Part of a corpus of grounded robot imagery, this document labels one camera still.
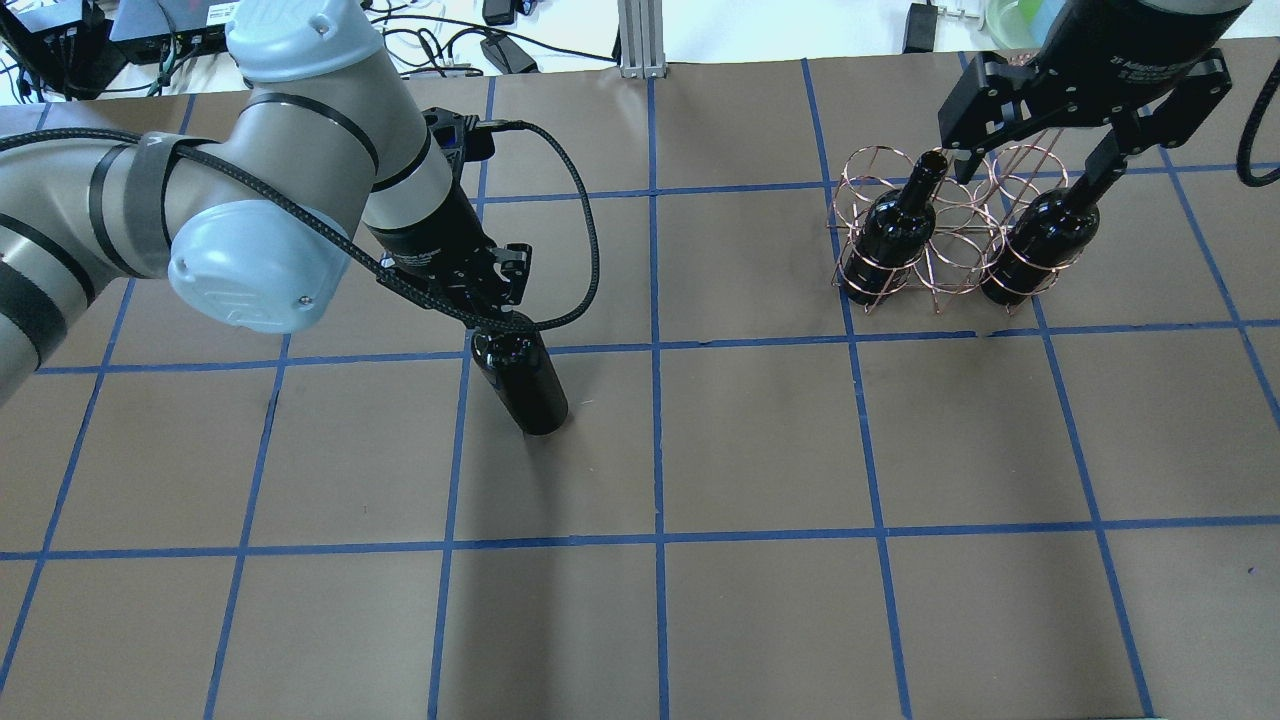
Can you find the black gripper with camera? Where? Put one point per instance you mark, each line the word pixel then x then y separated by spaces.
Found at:
pixel 432 238

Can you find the black gripper over rack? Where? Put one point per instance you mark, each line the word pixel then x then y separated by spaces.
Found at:
pixel 1108 70

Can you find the dark wine bottle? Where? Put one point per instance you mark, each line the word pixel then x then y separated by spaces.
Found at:
pixel 518 367

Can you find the robot arm over wine rack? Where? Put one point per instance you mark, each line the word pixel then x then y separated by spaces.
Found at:
pixel 1149 71

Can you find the robot arm carrying bottle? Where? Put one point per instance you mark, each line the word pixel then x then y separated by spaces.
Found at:
pixel 248 230

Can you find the dark bottle in rack outer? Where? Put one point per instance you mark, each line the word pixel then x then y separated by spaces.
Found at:
pixel 1048 236

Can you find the dark bottle in rack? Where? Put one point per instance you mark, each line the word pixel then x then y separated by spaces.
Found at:
pixel 1048 236
pixel 893 234

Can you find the green bowl with blocks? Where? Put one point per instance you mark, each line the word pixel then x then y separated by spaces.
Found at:
pixel 1020 24

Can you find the dark bottle in rack inner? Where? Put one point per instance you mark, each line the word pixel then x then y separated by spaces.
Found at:
pixel 893 234

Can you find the black power adapter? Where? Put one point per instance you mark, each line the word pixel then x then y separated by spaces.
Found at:
pixel 920 28

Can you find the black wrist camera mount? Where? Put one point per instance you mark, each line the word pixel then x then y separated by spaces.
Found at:
pixel 463 138

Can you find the copper wire wine rack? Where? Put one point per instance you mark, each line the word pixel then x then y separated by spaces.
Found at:
pixel 972 220

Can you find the aluminium frame post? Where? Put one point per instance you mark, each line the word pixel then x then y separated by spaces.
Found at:
pixel 640 31

